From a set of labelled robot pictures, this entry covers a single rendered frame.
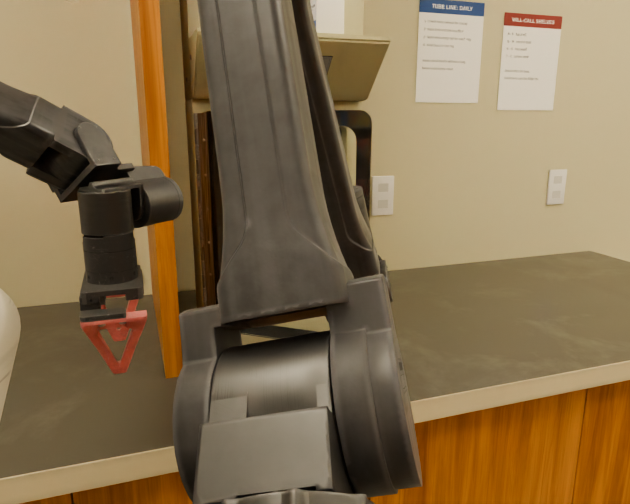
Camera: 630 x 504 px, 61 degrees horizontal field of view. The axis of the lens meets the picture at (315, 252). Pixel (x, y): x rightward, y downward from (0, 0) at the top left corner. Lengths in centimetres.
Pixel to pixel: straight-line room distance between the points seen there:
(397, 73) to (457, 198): 42
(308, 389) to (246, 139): 12
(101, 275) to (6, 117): 19
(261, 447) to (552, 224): 179
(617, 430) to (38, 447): 105
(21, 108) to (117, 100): 77
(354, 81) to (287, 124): 74
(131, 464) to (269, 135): 62
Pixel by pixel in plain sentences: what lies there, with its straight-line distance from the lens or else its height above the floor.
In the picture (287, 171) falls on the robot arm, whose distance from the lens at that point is 26.
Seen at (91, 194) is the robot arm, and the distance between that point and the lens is 63.
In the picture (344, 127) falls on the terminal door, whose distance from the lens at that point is 86.
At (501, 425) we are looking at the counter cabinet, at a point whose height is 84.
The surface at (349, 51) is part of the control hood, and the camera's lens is 95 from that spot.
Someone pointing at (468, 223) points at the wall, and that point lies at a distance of 175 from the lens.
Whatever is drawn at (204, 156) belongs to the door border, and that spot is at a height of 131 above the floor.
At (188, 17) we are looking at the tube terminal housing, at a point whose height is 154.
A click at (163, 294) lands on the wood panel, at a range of 93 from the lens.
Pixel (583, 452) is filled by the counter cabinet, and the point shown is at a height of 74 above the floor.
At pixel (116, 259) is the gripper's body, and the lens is 64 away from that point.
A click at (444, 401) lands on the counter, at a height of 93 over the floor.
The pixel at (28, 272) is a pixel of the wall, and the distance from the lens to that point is 147.
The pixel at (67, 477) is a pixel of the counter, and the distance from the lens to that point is 82.
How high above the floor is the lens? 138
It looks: 14 degrees down
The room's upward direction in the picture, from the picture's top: straight up
